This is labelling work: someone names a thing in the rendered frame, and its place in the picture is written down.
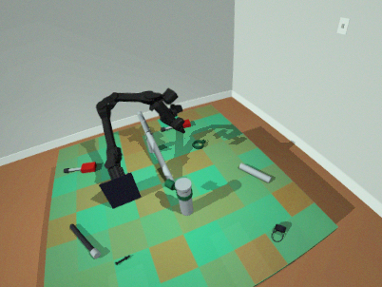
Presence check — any white cylindrical rod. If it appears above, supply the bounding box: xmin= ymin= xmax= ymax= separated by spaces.
xmin=137 ymin=111 xmax=174 ymax=181

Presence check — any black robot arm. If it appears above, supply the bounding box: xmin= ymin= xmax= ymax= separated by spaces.
xmin=96 ymin=88 xmax=183 ymax=180

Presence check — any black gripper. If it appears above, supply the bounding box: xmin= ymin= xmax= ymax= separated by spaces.
xmin=159 ymin=108 xmax=185 ymax=134

